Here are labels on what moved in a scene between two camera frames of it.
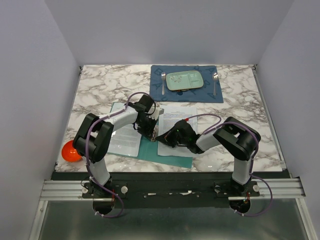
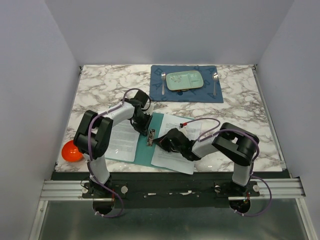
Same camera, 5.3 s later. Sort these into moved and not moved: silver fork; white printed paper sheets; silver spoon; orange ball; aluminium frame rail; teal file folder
Moved: white printed paper sheets; teal file folder
Not moved: silver fork; silver spoon; orange ball; aluminium frame rail
